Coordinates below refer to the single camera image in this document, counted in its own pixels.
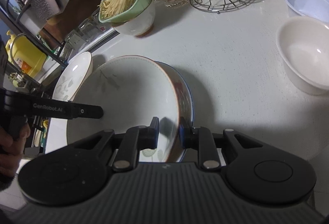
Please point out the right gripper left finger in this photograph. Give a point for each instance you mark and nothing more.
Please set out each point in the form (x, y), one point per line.
(132, 142)

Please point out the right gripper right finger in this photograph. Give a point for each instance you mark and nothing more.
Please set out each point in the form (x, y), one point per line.
(201, 140)

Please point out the blue rimmed floral plate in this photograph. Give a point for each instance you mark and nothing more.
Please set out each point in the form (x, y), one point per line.
(186, 107)

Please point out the large floral white plate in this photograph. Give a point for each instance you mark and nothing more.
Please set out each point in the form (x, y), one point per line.
(131, 90)

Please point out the light blue plastic bowl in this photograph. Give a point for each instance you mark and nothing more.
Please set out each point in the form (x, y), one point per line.
(317, 9)

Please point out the left hand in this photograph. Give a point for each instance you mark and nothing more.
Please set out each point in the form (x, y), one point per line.
(12, 150)

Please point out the yellow detergent jug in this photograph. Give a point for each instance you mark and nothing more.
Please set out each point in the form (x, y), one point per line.
(24, 54)

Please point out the floral white plate near rack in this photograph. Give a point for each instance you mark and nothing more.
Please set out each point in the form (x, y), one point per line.
(73, 76)

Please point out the black metal shelf rack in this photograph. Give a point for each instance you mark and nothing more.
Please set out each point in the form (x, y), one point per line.
(51, 8)

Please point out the white bowl under strainer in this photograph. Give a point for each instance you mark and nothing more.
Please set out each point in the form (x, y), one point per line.
(138, 25)

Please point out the beige small bowl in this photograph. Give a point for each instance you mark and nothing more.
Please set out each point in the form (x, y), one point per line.
(303, 45)

